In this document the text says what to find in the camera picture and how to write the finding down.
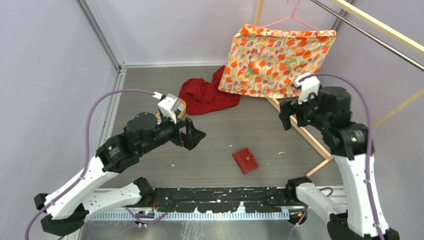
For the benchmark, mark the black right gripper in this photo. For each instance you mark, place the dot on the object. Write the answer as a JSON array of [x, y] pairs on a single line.
[[288, 108]]

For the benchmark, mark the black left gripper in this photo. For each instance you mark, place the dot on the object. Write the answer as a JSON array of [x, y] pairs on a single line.
[[192, 136]]

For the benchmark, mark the red leather card holder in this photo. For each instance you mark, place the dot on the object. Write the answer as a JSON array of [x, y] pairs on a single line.
[[245, 160]]

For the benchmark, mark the yellow oval tray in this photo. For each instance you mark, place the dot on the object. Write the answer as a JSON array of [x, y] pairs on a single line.
[[171, 108]]

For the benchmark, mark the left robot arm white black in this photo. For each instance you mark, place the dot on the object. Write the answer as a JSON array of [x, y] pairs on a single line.
[[68, 208]]

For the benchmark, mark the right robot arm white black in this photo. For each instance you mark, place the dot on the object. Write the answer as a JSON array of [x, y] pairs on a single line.
[[328, 110]]

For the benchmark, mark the red crumpled cloth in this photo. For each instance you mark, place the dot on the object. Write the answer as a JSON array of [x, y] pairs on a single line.
[[203, 97]]

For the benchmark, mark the floral orange pillowcase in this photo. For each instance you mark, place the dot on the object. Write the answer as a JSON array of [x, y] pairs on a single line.
[[265, 62]]

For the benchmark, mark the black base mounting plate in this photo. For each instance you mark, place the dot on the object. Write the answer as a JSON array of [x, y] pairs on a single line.
[[267, 199]]

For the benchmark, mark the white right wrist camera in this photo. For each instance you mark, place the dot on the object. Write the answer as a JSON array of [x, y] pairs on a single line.
[[308, 87]]

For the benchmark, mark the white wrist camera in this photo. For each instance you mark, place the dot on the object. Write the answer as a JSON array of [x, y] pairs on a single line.
[[172, 97], [308, 87]]

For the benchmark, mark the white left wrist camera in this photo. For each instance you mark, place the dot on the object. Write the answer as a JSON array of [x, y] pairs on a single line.
[[172, 97]]

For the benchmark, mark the pink wire hanger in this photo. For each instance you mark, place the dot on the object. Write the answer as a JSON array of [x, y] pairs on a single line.
[[292, 16]]

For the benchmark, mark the metal rail rod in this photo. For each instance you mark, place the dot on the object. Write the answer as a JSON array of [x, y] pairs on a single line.
[[377, 25]]

